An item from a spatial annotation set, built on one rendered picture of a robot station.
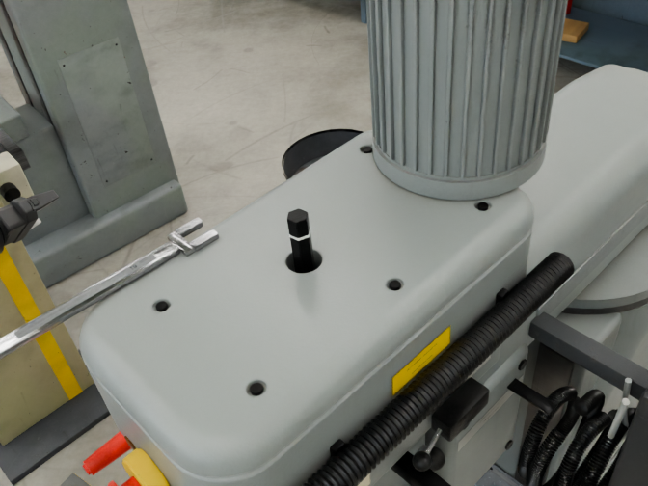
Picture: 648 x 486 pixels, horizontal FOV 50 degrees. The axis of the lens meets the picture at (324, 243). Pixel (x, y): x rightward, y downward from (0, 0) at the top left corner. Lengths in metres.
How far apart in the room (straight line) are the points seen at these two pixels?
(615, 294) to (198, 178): 3.27
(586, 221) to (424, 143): 0.34
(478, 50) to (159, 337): 0.40
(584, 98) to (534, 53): 0.52
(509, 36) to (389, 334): 0.29
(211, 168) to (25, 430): 1.88
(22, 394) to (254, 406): 2.47
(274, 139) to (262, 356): 3.79
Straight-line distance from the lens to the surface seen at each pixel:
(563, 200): 0.99
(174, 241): 0.75
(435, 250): 0.70
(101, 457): 0.83
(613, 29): 5.10
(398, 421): 0.67
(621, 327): 1.22
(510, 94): 0.71
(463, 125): 0.71
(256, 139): 4.41
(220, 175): 4.14
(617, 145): 1.11
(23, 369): 2.96
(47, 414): 3.16
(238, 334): 0.65
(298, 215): 0.66
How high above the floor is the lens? 2.37
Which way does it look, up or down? 42 degrees down
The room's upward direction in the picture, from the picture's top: 7 degrees counter-clockwise
